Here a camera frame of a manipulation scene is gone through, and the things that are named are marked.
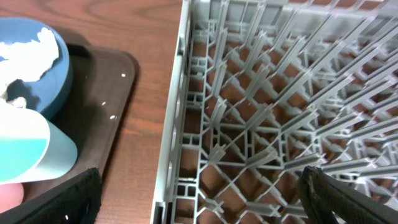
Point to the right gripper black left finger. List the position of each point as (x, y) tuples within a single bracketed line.
[(77, 200)]

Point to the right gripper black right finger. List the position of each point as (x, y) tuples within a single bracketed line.
[(324, 199)]

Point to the pink cup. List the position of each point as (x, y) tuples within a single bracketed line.
[(11, 195)]

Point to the light blue cup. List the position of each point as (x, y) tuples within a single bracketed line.
[(32, 148)]

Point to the white tissue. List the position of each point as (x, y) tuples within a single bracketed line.
[(27, 62)]

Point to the grey dishwasher rack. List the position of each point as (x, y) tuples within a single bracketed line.
[(262, 89)]

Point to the dark blue plate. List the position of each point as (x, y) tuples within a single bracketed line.
[(48, 94)]

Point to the dark brown serving tray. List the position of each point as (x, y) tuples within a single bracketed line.
[(102, 82)]

